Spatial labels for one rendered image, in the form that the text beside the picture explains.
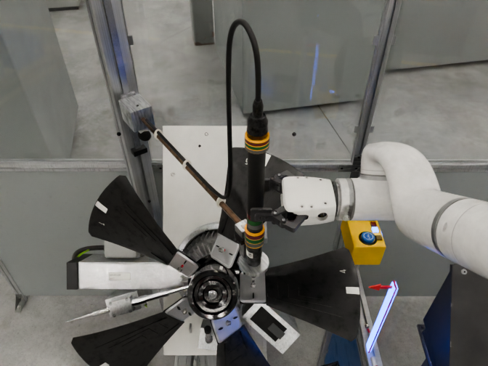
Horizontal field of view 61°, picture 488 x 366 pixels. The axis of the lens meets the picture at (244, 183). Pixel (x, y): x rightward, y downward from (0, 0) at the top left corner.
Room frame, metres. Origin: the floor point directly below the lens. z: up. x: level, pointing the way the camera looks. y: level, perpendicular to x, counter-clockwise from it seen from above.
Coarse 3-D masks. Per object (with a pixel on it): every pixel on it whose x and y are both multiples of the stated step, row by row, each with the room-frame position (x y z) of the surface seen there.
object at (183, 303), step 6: (180, 300) 0.55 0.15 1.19; (186, 300) 0.55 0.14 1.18; (174, 306) 0.53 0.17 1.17; (180, 306) 0.54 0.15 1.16; (186, 306) 0.55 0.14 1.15; (168, 312) 0.53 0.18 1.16; (174, 312) 0.54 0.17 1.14; (180, 312) 0.54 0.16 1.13; (192, 312) 0.56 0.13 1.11; (180, 318) 0.54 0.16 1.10; (186, 318) 0.55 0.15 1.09
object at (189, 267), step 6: (174, 258) 0.63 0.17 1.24; (180, 258) 0.62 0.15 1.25; (186, 258) 0.61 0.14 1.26; (174, 264) 0.63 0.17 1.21; (180, 264) 0.62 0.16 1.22; (186, 264) 0.61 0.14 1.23; (192, 264) 0.60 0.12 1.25; (186, 270) 0.62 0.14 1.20; (192, 270) 0.61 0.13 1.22; (186, 276) 0.62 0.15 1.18
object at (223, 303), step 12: (204, 264) 0.62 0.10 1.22; (216, 264) 0.61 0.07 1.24; (204, 276) 0.56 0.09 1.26; (216, 276) 0.57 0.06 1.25; (228, 276) 0.56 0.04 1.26; (192, 288) 0.54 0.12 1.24; (204, 288) 0.55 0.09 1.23; (216, 288) 0.55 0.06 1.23; (228, 288) 0.55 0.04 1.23; (192, 300) 0.53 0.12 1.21; (204, 300) 0.53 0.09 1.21; (216, 300) 0.53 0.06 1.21; (228, 300) 0.53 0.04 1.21; (204, 312) 0.51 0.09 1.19; (216, 312) 0.51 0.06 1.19; (228, 312) 0.51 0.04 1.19
